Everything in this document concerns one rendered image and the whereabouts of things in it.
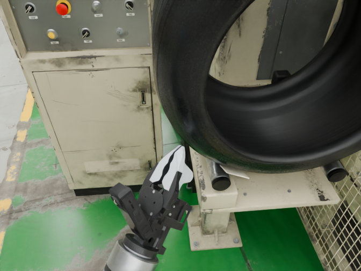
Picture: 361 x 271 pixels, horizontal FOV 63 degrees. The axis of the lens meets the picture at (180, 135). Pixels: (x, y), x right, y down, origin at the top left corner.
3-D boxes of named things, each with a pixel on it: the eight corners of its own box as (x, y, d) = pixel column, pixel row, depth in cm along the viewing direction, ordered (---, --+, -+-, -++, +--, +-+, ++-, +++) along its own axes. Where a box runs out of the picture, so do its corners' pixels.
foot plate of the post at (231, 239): (185, 207, 169) (185, 202, 167) (231, 203, 171) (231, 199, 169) (190, 251, 149) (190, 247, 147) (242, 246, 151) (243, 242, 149)
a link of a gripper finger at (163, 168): (186, 150, 63) (167, 190, 62) (168, 140, 60) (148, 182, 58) (196, 154, 61) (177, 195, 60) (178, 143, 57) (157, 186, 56)
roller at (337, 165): (292, 87, 94) (291, 99, 97) (278, 91, 94) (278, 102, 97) (348, 169, 68) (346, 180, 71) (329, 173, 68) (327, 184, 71)
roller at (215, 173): (204, 91, 92) (209, 102, 95) (191, 96, 92) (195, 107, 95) (228, 177, 66) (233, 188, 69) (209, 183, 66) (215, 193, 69)
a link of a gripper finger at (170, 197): (172, 169, 58) (153, 209, 57) (166, 165, 57) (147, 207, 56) (188, 176, 54) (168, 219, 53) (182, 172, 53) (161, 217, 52)
